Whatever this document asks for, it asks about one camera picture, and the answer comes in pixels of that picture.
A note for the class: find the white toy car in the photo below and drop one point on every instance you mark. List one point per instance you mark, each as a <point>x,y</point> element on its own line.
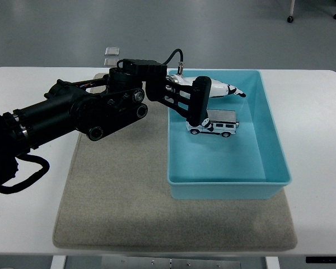
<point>224,127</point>

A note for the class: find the grey metal plate with screws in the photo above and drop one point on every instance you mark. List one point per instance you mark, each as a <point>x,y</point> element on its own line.
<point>170,263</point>

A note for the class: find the silver square floor plate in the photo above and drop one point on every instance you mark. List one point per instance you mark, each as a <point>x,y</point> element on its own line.
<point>110,61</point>
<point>112,51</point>

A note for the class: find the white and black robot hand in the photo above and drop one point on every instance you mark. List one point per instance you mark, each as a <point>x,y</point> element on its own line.
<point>219,88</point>

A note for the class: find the blue plastic box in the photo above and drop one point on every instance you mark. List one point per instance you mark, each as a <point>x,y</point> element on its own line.
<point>218,162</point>

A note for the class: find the white table leg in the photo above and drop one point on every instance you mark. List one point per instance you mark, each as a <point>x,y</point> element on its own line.
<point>57,263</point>
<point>272,263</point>

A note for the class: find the beige felt mat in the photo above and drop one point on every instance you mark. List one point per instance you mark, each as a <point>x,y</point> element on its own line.
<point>120,190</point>

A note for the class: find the black table control panel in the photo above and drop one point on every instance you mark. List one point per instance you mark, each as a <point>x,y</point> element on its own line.
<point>326,260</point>

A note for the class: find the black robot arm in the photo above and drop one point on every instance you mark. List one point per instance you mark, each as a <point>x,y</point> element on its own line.
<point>58,112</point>

